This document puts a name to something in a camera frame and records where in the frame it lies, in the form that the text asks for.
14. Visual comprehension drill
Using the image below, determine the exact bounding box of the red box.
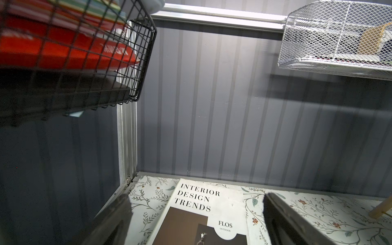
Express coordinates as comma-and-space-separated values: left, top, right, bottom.
1, 1, 140, 70

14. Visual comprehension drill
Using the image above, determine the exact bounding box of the black wire wall basket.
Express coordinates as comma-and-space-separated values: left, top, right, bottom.
1, 0, 165, 127

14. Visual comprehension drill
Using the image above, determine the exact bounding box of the white wire mesh basket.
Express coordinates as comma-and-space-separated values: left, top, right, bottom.
278, 1, 392, 81

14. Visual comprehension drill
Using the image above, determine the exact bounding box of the wooden easel stand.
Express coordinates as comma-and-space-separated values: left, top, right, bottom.
369, 196, 392, 219

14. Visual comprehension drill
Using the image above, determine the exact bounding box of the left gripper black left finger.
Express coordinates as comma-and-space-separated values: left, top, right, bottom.
73, 194, 132, 245

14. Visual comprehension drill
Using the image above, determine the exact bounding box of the floral patterned table mat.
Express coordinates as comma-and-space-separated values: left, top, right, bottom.
125, 175, 392, 245

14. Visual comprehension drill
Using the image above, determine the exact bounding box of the interior design trends book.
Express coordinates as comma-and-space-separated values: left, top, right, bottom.
147, 179, 249, 245

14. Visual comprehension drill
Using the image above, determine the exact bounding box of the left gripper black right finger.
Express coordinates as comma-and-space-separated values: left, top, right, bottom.
263, 193, 334, 245

